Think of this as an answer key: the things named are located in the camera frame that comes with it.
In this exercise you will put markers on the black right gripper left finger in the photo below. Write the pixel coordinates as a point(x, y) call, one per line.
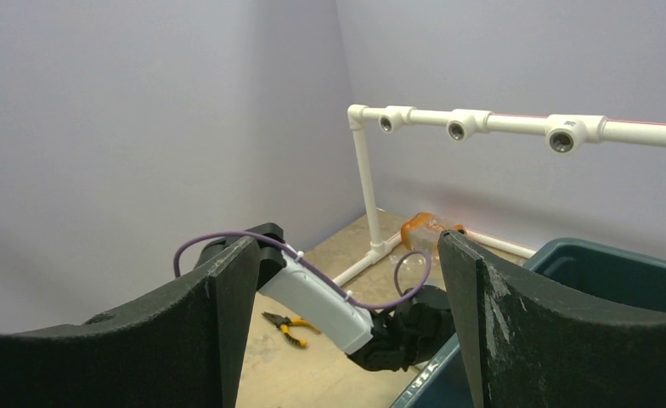
point(181, 345)

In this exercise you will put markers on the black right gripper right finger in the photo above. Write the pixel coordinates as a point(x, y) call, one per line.
point(569, 338)

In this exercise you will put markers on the dark green plastic bin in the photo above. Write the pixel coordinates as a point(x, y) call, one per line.
point(592, 281)

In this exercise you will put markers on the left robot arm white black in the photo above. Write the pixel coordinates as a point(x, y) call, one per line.
point(376, 337)

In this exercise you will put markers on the yellow black pliers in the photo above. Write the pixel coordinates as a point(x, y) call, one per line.
point(284, 325)

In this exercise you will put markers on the orange label bottle far corner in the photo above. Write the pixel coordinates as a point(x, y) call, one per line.
point(422, 232)

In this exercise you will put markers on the white PVC pipe frame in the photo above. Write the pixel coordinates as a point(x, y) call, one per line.
point(563, 134)

